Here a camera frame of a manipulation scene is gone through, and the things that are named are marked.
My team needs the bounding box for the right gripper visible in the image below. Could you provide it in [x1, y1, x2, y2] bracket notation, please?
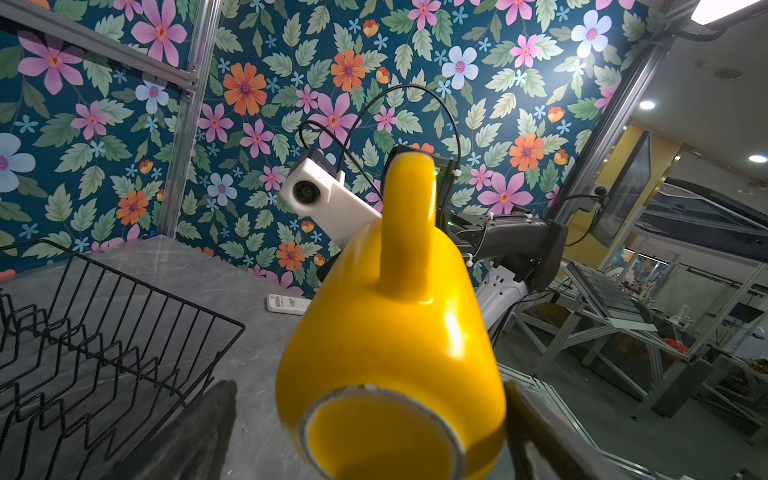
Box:
[383, 145, 459, 233]

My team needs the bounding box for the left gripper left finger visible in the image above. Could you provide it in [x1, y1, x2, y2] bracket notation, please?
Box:
[104, 380, 237, 480]

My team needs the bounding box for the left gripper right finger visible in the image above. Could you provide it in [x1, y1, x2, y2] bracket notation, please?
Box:
[504, 380, 628, 480]

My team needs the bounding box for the yellow mug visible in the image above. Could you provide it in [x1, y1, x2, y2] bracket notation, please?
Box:
[276, 151, 506, 479]

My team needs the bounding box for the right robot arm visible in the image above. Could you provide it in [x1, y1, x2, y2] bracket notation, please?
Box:
[432, 155, 568, 338]

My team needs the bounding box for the laptop on stand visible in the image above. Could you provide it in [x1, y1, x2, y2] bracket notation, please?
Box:
[565, 262, 657, 332]

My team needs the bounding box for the white remote control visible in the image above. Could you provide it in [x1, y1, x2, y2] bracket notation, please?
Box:
[265, 294, 311, 316]

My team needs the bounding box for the black wire dish rack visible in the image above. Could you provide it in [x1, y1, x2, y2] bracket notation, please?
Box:
[1, 239, 245, 479]

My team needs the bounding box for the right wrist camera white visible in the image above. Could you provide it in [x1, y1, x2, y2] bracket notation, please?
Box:
[280, 148, 381, 249]

